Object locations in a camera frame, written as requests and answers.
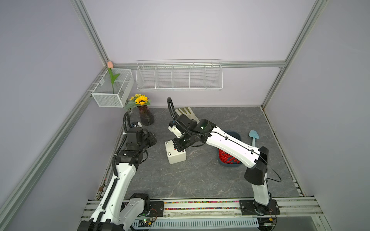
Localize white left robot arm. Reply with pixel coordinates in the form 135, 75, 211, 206
78, 127, 157, 231

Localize light blue garden trowel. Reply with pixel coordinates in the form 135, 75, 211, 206
249, 130, 260, 147

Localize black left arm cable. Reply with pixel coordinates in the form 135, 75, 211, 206
122, 111, 132, 133

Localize small white wire basket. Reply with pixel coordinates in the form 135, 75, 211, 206
92, 68, 134, 108

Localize white work glove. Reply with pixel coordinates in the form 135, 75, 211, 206
175, 107, 199, 123

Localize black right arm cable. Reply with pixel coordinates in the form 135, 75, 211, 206
167, 96, 186, 131

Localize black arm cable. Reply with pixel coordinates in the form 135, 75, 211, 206
122, 111, 132, 133
167, 96, 186, 131

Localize pink artificial tulip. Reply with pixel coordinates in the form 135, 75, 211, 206
107, 61, 120, 94

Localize dark purple glass vase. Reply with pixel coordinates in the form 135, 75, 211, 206
138, 105, 155, 126

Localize dark blue tray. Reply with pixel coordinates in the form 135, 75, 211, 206
218, 131, 242, 167

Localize white metal box with screws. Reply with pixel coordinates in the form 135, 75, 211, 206
165, 141, 187, 164

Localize pile of red sleeves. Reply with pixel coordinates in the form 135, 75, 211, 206
218, 149, 241, 166

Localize yellow sunflower bouquet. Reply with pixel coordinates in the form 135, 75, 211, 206
124, 94, 151, 110

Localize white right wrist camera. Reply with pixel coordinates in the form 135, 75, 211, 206
168, 121, 183, 138

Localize white vented cable duct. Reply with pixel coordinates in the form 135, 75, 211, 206
132, 218, 260, 231

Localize long white wire shelf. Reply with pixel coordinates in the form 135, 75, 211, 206
136, 59, 223, 91

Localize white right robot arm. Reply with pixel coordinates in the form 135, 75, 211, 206
169, 115, 280, 216

